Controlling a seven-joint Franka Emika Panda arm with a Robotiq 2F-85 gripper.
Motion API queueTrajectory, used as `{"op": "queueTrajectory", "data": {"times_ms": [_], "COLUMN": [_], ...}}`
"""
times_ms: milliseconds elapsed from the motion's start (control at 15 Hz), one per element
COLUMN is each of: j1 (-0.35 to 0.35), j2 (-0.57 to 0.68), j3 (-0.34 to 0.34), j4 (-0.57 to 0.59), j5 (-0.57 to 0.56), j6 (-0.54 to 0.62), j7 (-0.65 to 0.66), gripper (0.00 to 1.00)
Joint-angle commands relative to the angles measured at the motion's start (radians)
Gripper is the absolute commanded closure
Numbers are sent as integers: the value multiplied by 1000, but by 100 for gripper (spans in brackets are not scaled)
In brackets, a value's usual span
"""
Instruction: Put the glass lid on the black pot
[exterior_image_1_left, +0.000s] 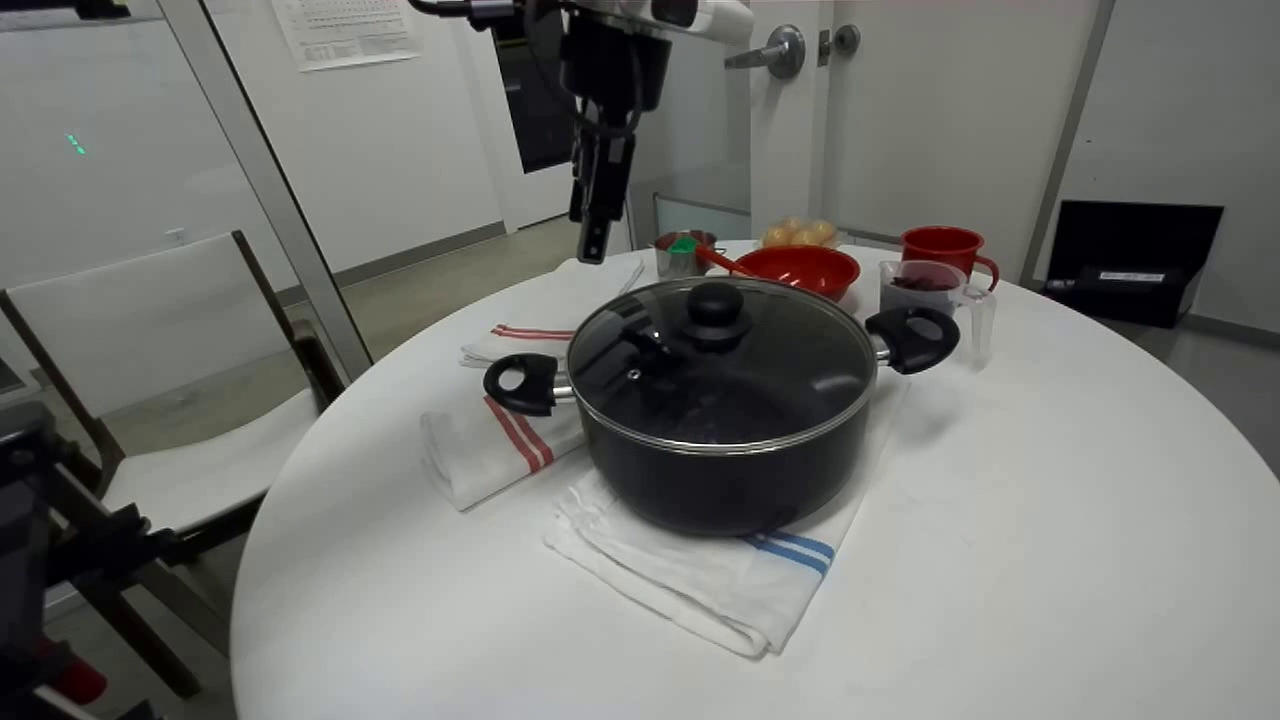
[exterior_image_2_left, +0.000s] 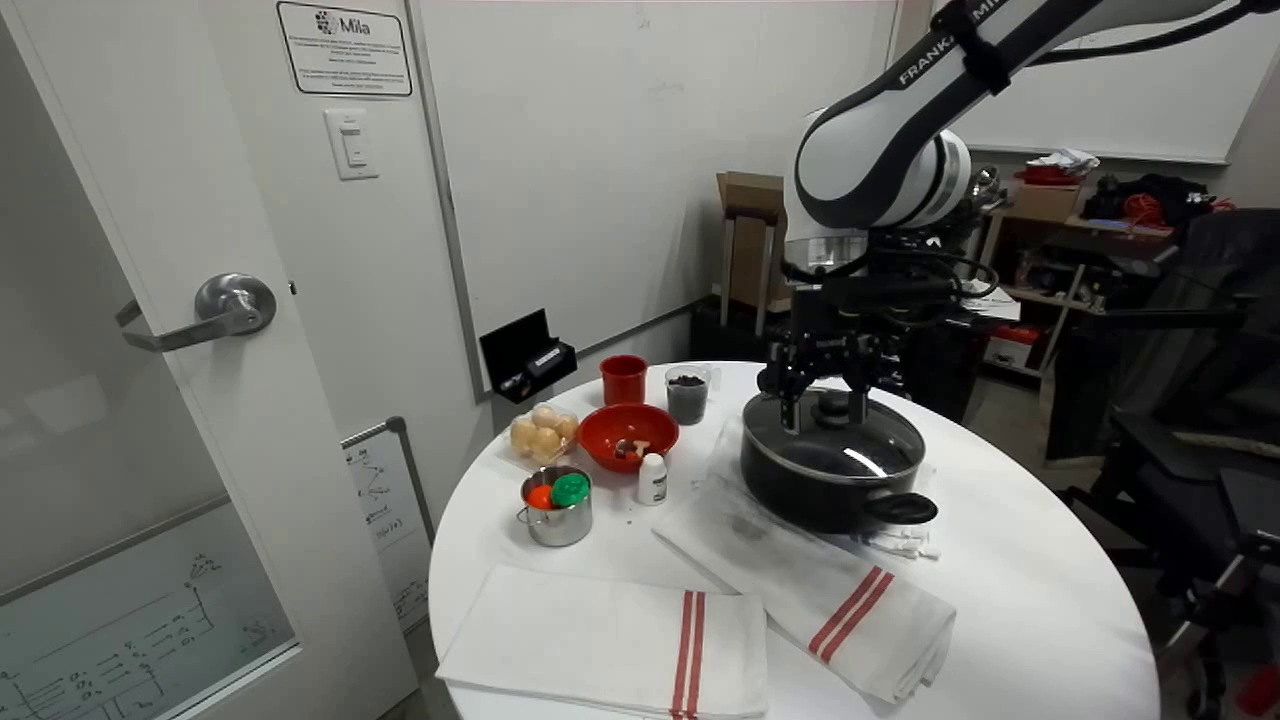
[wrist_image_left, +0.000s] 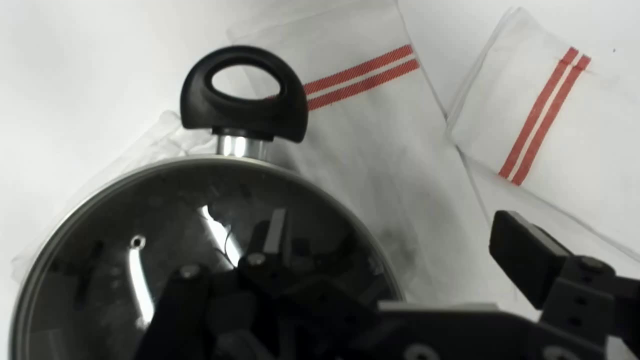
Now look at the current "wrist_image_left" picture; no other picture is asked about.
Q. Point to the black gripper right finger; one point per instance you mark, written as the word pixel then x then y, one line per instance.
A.
pixel 580 301

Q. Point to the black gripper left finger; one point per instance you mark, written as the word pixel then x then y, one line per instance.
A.
pixel 267 307

